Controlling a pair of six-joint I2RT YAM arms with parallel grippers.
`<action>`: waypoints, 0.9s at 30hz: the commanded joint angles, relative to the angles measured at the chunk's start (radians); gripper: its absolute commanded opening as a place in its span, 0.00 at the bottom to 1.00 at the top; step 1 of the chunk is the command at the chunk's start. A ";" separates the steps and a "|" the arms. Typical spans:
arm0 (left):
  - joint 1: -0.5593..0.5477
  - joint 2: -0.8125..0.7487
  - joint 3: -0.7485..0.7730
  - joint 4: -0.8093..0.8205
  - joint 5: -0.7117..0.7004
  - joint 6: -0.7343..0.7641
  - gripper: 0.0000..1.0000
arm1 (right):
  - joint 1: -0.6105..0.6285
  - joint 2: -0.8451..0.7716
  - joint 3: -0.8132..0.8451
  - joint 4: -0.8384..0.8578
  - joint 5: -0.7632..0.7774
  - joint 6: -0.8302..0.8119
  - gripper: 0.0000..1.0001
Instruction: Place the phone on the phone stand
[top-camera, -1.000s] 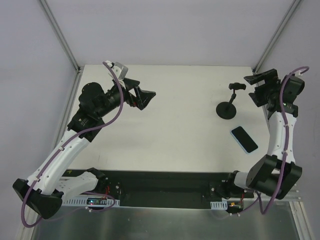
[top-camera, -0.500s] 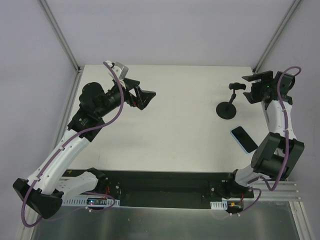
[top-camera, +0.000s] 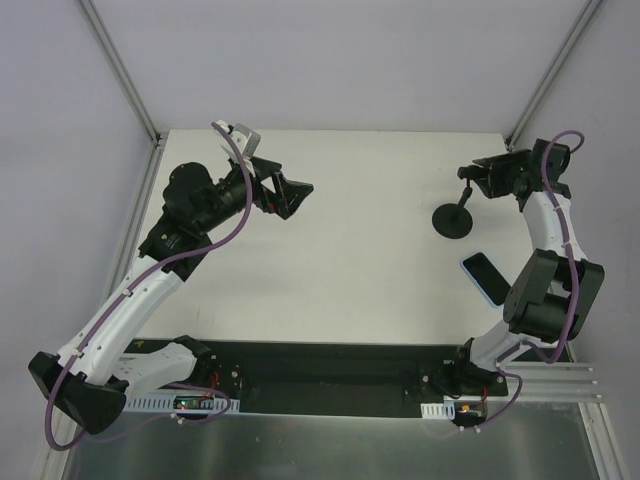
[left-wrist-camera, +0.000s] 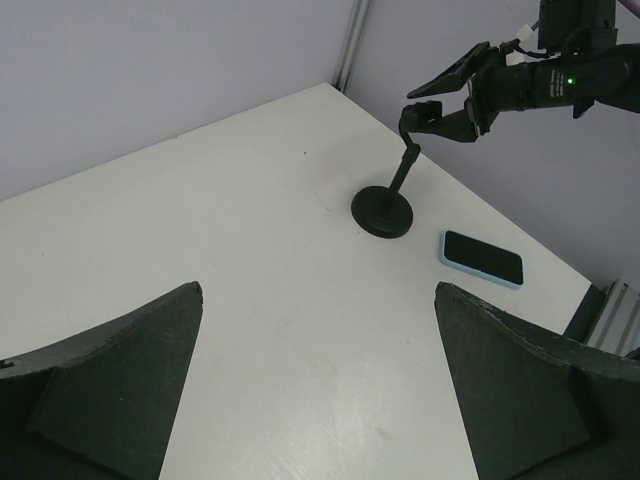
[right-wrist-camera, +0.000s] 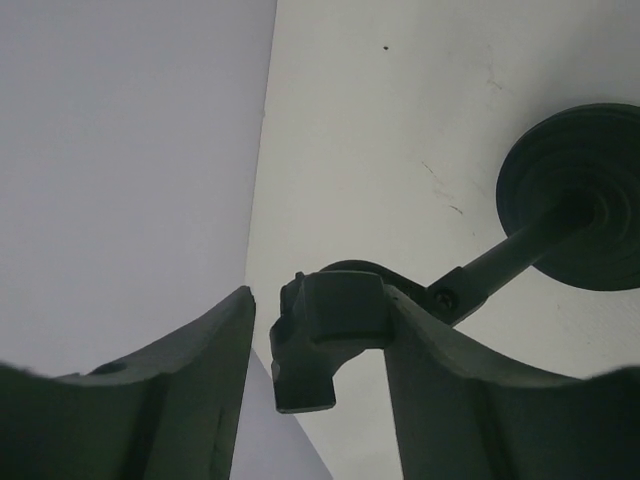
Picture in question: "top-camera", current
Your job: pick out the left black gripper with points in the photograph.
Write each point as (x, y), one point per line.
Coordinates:
(265, 185)

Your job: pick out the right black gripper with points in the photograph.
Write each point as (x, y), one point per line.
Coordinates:
(486, 175)

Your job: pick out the black phone stand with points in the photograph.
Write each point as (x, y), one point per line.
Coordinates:
(453, 220)

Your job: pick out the blue case black phone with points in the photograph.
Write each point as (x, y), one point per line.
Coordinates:
(488, 279)

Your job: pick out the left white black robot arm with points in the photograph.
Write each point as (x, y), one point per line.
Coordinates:
(87, 380)

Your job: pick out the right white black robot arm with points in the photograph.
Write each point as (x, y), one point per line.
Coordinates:
(549, 301)

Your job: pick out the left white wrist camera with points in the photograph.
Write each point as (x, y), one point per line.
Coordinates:
(245, 139)

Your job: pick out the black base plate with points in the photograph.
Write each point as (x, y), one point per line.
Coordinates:
(377, 381)

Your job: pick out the right aluminium frame post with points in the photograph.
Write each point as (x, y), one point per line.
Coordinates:
(568, 46)

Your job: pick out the aluminium frame post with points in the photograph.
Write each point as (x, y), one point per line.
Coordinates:
(107, 46)
(568, 46)

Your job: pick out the left aluminium frame post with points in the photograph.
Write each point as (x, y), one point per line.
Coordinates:
(107, 46)

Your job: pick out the aluminium rail right side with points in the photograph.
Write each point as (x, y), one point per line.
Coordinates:
(562, 382)

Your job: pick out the right white cable duct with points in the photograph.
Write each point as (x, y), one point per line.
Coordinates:
(438, 411)

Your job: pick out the white cable duct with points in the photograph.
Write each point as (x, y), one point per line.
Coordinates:
(173, 403)
(438, 411)

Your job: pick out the left white cable duct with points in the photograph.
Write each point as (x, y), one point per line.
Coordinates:
(173, 403)

